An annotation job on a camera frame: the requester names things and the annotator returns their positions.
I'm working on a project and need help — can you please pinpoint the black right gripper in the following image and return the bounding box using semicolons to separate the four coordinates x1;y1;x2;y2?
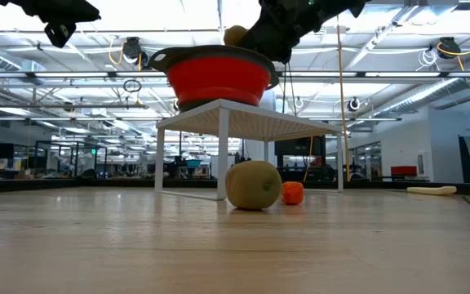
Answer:
238;0;366;65

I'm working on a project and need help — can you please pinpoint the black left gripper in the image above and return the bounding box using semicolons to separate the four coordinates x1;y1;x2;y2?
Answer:
0;0;102;49

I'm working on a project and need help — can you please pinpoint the brown kiwi fruit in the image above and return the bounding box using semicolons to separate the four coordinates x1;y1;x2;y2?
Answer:
224;159;283;212
223;24;250;47

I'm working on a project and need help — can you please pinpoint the red collapsible bowl grey rim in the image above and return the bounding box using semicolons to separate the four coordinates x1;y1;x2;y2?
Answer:
149;43;280;114

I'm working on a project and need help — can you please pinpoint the small orange-yellow fruit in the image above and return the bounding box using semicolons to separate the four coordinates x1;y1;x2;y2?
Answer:
280;180;305;206

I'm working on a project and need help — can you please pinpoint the white perforated metal shelf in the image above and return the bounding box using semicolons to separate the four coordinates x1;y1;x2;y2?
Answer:
153;97;344;202

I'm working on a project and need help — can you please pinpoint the red storage box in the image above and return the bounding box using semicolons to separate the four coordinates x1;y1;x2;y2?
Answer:
389;165;418;177

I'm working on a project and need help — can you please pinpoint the yellow banana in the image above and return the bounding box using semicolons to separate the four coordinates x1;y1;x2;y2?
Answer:
397;185;458;196

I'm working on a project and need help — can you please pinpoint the black aluminium table frame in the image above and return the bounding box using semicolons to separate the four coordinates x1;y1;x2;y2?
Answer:
0;177;470;196

